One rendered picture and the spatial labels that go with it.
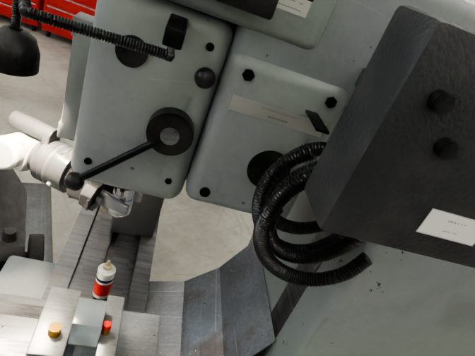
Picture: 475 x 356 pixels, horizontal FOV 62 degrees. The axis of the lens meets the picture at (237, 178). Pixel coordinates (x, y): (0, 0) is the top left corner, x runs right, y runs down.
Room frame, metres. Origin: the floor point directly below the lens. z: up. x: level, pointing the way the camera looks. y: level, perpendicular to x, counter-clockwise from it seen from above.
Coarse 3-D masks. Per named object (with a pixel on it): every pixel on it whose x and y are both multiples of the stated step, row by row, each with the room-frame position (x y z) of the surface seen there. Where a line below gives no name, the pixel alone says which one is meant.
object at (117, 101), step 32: (128, 0) 0.53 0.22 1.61; (160, 0) 0.55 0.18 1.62; (128, 32) 0.53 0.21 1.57; (160, 32) 0.54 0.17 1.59; (192, 32) 0.55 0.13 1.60; (224, 32) 0.57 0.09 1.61; (96, 64) 0.52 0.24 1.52; (128, 64) 0.53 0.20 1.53; (160, 64) 0.54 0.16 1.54; (192, 64) 0.55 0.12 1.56; (96, 96) 0.52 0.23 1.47; (128, 96) 0.53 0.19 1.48; (160, 96) 0.55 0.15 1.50; (192, 96) 0.56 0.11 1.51; (96, 128) 0.53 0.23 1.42; (128, 128) 0.54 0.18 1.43; (96, 160) 0.53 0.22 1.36; (128, 160) 0.54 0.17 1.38; (160, 160) 0.55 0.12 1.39; (160, 192) 0.56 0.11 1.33
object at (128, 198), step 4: (112, 188) 0.62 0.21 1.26; (112, 192) 0.62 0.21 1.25; (116, 192) 0.61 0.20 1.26; (116, 196) 0.61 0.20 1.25; (120, 196) 0.61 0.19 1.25; (124, 196) 0.62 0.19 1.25; (128, 196) 0.62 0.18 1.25; (132, 196) 0.63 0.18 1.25; (124, 200) 0.62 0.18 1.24; (128, 200) 0.62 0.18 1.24; (132, 200) 0.63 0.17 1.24; (128, 204) 0.62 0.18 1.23; (108, 208) 0.62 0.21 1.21; (108, 212) 0.62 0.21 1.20; (112, 212) 0.61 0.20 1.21; (116, 212) 0.61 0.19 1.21; (128, 212) 0.63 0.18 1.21; (116, 216) 0.61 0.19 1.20; (120, 216) 0.62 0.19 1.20; (124, 216) 0.62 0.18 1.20
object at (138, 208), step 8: (144, 200) 0.89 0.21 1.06; (152, 200) 0.90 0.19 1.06; (160, 200) 0.91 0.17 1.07; (136, 208) 0.89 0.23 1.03; (144, 208) 0.89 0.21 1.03; (152, 208) 0.90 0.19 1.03; (160, 208) 0.91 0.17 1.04; (112, 216) 0.91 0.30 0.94; (128, 216) 0.88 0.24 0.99; (136, 216) 0.89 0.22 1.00; (144, 216) 0.90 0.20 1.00; (152, 216) 0.90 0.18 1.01; (112, 224) 0.87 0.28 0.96; (120, 224) 0.87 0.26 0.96; (128, 224) 0.88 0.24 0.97; (136, 224) 0.89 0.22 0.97; (144, 224) 0.90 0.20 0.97; (152, 224) 0.91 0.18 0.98; (120, 232) 0.88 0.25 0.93; (128, 232) 0.88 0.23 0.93; (136, 232) 0.89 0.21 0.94; (144, 232) 0.90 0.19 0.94; (152, 232) 0.91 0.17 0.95
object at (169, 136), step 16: (160, 112) 0.53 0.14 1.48; (176, 112) 0.53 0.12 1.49; (160, 128) 0.52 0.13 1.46; (176, 128) 0.53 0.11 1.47; (192, 128) 0.54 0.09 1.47; (144, 144) 0.52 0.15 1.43; (160, 144) 0.52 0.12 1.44; (176, 144) 0.53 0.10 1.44; (112, 160) 0.51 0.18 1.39; (80, 176) 0.50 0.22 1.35
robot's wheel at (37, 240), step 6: (30, 234) 1.07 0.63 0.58; (36, 234) 1.08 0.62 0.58; (42, 234) 1.10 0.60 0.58; (30, 240) 1.03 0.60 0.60; (36, 240) 1.04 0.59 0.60; (42, 240) 1.05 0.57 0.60; (30, 246) 1.01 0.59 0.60; (36, 246) 1.02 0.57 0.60; (42, 246) 1.03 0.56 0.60; (30, 252) 0.99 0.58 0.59; (36, 252) 1.00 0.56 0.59; (42, 252) 1.01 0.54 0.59; (30, 258) 0.98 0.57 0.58; (36, 258) 0.99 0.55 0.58; (42, 258) 1.00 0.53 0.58
